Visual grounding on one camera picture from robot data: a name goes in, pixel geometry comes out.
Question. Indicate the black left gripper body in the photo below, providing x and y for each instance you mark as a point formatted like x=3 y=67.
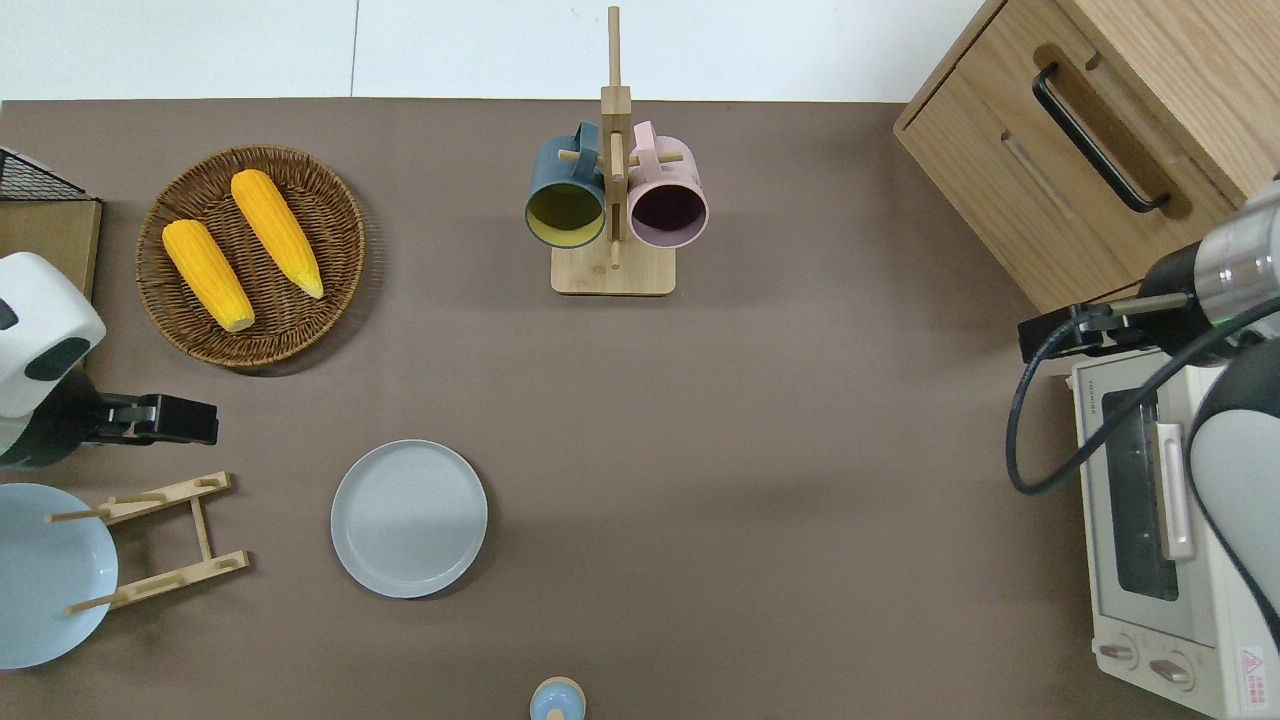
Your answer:
x=185 y=420

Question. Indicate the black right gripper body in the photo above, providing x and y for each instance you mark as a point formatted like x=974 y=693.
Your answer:
x=1050 y=335

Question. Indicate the gray round plate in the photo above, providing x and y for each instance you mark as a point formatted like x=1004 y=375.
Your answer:
x=409 y=519

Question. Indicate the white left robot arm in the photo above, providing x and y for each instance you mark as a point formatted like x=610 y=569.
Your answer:
x=40 y=320

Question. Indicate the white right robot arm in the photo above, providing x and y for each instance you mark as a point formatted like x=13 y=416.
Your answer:
x=1235 y=450

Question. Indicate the light blue plate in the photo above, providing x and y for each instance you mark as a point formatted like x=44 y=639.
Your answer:
x=45 y=590

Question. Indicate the wooden dish rack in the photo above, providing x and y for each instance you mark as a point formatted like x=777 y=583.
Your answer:
x=203 y=525

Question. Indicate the yellow corn cob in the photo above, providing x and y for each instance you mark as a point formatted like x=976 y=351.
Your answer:
x=278 y=233
x=208 y=275

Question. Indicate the wooden drawer cabinet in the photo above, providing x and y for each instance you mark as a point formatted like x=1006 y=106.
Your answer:
x=1000 y=170

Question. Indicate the brown wicker basket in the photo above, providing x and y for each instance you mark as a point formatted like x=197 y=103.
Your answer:
x=330 y=200

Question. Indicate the cream toaster oven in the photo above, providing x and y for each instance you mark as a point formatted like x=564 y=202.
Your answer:
x=1130 y=610

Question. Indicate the cream oven knob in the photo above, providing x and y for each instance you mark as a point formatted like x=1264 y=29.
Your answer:
x=1118 y=652
x=1170 y=670

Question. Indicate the pink mug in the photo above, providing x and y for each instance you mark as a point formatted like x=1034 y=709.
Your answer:
x=668 y=172

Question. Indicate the wooden mug tree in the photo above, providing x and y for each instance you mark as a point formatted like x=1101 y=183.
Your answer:
x=612 y=275

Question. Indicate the dark blue mug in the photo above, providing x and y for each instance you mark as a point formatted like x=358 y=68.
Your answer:
x=565 y=175

